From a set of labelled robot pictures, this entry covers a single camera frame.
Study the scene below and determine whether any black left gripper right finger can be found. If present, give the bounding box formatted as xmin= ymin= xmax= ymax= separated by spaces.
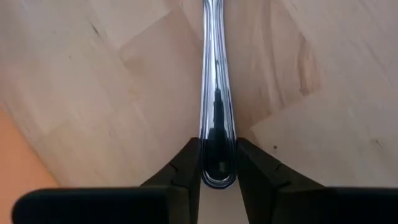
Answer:
xmin=236 ymin=137 xmax=325 ymax=224

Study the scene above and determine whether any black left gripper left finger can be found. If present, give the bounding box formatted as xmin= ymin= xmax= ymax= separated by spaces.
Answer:
xmin=140 ymin=137 xmax=202 ymax=224

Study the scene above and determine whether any all-steel table knife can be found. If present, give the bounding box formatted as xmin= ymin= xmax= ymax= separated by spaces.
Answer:
xmin=198 ymin=0 xmax=238 ymax=190

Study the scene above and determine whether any orange translucent plastic bin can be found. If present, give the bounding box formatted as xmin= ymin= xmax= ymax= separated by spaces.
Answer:
xmin=0 ymin=107 xmax=60 ymax=224

